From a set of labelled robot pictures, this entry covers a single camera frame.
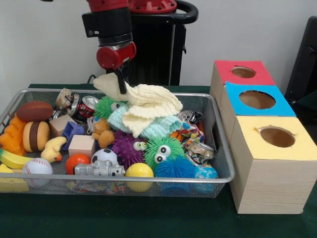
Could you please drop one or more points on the green fuzzy toy with eyes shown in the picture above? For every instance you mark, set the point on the green fuzzy toy with eyes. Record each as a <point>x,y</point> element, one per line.
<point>105,106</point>

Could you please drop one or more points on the red soda can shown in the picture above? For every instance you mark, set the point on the red soda can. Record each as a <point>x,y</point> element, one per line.
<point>88,106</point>

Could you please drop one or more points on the pale yellow cloth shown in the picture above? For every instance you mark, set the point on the pale yellow cloth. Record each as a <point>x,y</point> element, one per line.
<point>143,106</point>

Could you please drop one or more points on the purple fuzzy toy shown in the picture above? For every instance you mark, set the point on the purple fuzzy toy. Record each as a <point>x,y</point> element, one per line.
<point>126,148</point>

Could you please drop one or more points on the white baseball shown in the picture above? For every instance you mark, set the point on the white baseball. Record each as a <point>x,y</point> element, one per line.
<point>37,167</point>

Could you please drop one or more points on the small wooden block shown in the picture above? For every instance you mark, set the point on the small wooden block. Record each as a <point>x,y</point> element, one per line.
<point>81,145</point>

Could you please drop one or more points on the yellow ball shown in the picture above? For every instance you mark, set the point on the yellow ball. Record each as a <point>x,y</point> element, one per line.
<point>139,171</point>

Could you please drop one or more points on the silver and black can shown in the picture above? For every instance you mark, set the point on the silver and black can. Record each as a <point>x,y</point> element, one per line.
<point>190,116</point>

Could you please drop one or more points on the blue globe ball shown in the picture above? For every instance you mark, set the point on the blue globe ball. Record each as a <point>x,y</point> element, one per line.
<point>205,173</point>

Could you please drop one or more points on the wooden box with three holes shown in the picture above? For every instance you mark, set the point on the wooden box with three holes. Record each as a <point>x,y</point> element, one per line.
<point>272,183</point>

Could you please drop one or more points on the yellow toy banana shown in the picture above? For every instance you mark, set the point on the yellow toy banana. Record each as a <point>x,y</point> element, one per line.
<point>12,159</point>

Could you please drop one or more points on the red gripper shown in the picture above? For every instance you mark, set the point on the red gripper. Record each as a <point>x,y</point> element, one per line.
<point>115,55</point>

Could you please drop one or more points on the mint green cloth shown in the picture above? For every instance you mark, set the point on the mint green cloth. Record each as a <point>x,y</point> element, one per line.
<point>148,126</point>

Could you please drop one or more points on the yellow duck toy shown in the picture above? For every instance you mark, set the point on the yellow duck toy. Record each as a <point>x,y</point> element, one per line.
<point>52,148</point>

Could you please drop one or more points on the toy hamburger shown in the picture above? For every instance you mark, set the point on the toy hamburger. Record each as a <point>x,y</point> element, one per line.
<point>35,136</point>

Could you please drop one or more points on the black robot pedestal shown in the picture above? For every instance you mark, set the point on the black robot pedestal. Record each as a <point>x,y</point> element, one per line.
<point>163,54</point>

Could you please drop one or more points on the orange plush toy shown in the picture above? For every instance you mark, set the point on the orange plush toy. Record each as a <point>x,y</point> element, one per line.
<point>103,134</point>

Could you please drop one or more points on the black chair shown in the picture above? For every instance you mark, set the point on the black chair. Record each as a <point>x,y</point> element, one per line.
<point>304,64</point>

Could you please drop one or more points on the purple block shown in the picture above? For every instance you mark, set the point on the purple block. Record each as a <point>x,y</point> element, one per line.
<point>72,131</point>

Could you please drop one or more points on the clear mesh bin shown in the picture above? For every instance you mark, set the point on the clear mesh bin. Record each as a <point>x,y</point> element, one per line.
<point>218,129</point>

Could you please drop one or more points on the crushed silver can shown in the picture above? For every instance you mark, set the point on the crushed silver can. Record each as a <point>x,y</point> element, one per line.
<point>200,151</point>
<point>67,101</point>

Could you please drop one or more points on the blue spiky ball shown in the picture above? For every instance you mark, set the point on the blue spiky ball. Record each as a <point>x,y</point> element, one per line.
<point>176,168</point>

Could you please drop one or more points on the small orange basketball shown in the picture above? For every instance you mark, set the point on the small orange basketball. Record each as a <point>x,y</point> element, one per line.
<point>176,135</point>

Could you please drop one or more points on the brown toy football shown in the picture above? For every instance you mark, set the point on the brown toy football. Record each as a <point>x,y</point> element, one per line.
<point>34,111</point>

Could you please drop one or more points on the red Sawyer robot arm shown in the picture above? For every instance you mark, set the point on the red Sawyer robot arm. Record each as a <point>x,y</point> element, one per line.
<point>109,22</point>

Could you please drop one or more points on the yellow block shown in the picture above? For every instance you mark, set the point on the yellow block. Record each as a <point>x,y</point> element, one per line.
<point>10,184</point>

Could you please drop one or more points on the small red ball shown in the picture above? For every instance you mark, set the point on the small red ball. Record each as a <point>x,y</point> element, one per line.
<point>77,162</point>

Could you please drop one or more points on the small soccer ball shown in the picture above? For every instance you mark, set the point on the small soccer ball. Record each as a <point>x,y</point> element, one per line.
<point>105,157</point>

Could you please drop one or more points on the tan wooden cube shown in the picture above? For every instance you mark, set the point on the tan wooden cube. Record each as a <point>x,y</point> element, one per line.
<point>60,125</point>

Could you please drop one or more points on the small green spiky toy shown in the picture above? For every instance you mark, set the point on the small green spiky toy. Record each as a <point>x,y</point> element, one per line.
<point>163,149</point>

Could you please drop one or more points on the silver robot toy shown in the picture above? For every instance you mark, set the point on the silver robot toy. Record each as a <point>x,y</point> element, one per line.
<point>99,169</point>

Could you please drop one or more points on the multicoloured toy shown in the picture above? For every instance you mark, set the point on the multicoloured toy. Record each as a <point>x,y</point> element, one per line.
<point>190,131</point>

